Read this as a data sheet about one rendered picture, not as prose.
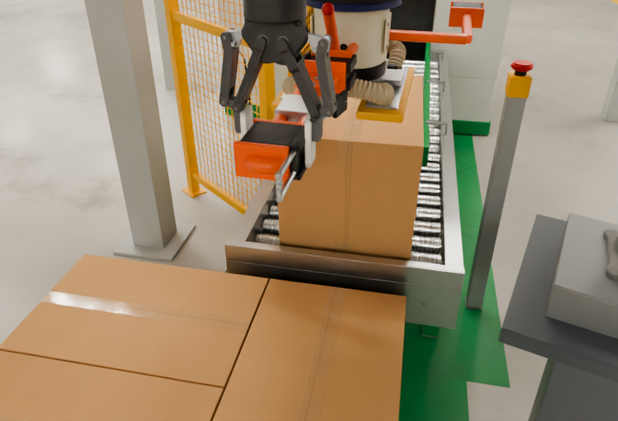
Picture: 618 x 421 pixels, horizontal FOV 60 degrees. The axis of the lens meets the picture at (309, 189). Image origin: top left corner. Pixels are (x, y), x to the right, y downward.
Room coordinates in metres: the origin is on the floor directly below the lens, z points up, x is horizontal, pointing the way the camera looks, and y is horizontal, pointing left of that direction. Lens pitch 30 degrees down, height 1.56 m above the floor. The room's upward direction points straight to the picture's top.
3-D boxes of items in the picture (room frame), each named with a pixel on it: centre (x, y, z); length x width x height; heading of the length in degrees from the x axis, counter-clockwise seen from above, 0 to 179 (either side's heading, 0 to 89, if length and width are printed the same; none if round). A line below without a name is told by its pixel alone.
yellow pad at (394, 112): (1.22, -0.19, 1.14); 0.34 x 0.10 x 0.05; 166
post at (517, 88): (1.71, -0.70, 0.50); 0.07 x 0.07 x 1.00; 79
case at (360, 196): (1.60, -0.16, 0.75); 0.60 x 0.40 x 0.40; 170
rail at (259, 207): (2.46, 0.00, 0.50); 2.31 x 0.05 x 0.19; 169
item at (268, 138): (0.66, 0.05, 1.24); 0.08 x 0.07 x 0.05; 166
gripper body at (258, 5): (0.66, 0.04, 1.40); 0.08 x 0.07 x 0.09; 76
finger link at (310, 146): (0.65, 0.00, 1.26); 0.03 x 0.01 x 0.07; 166
